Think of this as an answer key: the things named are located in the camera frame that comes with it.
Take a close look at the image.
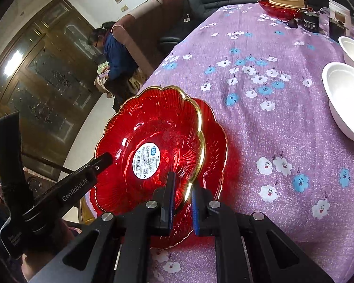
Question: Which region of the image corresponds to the brown armchair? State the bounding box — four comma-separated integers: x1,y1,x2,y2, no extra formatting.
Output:
115,0,185,78

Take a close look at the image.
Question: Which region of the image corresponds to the black battery pack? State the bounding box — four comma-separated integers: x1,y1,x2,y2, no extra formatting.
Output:
300,10,321,33

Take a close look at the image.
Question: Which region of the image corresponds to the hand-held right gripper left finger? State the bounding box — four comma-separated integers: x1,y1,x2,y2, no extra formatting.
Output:
28,171,177,283

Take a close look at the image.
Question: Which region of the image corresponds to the red glass plate gold rim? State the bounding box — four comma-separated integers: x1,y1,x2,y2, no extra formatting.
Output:
90,97,228,250
94,85,206,216

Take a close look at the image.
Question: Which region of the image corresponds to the wooden glass-panel door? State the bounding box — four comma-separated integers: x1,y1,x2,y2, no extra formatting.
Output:
0,0,107,181

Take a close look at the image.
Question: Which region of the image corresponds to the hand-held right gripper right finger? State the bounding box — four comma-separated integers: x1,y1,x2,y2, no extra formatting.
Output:
191,181,335,283

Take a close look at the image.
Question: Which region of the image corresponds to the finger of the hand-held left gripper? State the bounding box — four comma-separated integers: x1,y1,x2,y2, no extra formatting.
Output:
82,153,114,187

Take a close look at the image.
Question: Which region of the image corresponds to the purple floral tablecloth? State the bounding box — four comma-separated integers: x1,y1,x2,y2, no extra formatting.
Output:
142,3,354,283

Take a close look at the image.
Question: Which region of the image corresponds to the dark jar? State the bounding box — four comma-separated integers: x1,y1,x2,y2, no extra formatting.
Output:
328,18,349,38

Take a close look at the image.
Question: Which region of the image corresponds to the white plastic bucket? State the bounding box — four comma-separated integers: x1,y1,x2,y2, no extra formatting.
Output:
328,0,351,28

